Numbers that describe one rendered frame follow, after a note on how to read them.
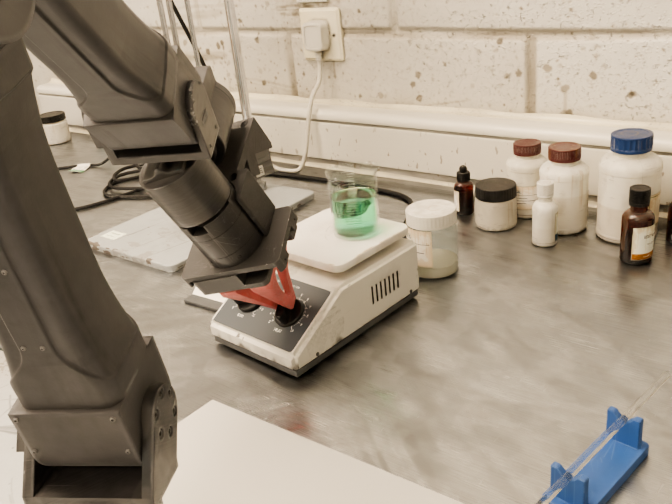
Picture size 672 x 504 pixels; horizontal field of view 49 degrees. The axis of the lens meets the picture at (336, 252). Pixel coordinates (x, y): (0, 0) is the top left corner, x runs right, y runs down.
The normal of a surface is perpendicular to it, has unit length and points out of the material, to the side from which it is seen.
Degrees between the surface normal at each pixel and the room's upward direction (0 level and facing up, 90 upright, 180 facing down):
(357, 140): 90
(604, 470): 0
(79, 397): 102
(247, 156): 78
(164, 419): 90
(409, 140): 90
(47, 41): 140
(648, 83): 90
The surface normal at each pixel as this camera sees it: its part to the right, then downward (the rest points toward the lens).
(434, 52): -0.62, 0.38
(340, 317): 0.74, 0.21
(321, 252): -0.11, -0.91
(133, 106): 0.00, 0.97
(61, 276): 0.98, -0.01
